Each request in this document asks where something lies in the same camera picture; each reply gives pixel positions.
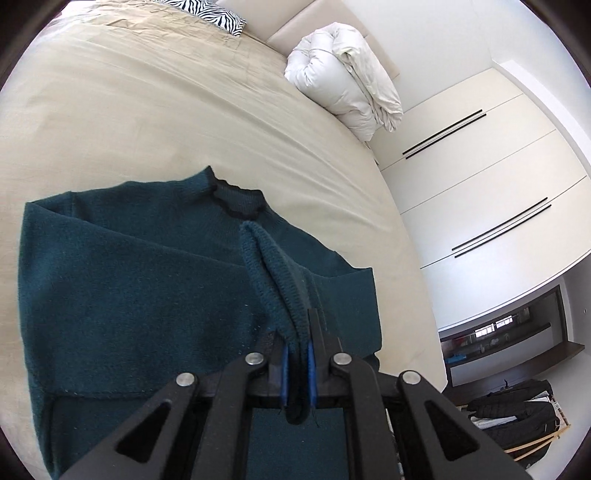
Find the zebra print pillow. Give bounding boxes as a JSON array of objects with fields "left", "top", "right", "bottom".
[{"left": 157, "top": 0, "right": 246, "bottom": 38}]

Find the beige padded headboard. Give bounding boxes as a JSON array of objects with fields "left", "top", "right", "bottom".
[{"left": 216, "top": 0, "right": 400, "bottom": 88}]

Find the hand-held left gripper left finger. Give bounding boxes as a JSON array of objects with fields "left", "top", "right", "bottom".
[{"left": 59, "top": 329, "right": 291, "bottom": 480}]

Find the folded white duvet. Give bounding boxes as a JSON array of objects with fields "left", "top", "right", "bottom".
[{"left": 284, "top": 23, "right": 404, "bottom": 142}]

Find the white wardrobe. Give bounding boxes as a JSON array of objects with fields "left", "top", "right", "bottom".
[{"left": 369, "top": 68, "right": 591, "bottom": 329}]

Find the black clothes pile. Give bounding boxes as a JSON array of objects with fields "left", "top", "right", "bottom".
[{"left": 466, "top": 379, "right": 566, "bottom": 455}]

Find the teal knit sweater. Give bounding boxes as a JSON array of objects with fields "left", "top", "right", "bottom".
[{"left": 17, "top": 166, "right": 385, "bottom": 480}]

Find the black wardrobe handle bar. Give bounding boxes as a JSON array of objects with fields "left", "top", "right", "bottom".
[
  {"left": 455, "top": 204, "right": 552, "bottom": 258},
  {"left": 403, "top": 109, "right": 483, "bottom": 155},
  {"left": 451, "top": 198, "right": 549, "bottom": 252},
  {"left": 406, "top": 114, "right": 488, "bottom": 160}
]

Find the bed with beige bedspread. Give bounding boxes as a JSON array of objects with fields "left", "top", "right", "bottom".
[{"left": 0, "top": 0, "right": 451, "bottom": 480}]

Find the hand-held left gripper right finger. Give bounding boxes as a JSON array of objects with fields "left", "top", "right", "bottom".
[{"left": 305, "top": 308, "right": 533, "bottom": 480}]

